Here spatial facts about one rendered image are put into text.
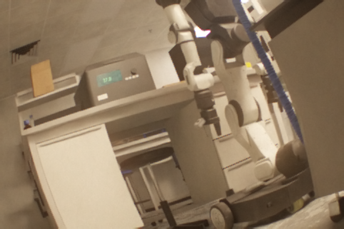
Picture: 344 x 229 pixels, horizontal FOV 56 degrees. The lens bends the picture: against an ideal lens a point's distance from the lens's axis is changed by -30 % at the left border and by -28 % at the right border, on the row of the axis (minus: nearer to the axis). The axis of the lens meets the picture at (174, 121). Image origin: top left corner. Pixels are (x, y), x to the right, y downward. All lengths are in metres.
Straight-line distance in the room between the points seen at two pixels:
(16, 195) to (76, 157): 4.71
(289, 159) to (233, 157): 0.80
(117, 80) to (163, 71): 5.46
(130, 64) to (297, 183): 1.29
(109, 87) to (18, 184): 4.71
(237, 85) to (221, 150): 0.52
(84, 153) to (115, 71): 0.53
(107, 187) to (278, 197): 0.97
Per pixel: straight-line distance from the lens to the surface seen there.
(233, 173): 2.55
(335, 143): 1.12
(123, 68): 2.49
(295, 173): 1.84
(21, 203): 6.86
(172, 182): 7.42
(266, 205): 1.88
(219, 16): 2.09
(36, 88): 4.58
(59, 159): 2.23
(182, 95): 2.52
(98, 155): 2.28
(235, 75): 2.17
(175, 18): 2.10
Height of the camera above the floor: 0.38
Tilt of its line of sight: 8 degrees up
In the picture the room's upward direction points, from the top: 20 degrees counter-clockwise
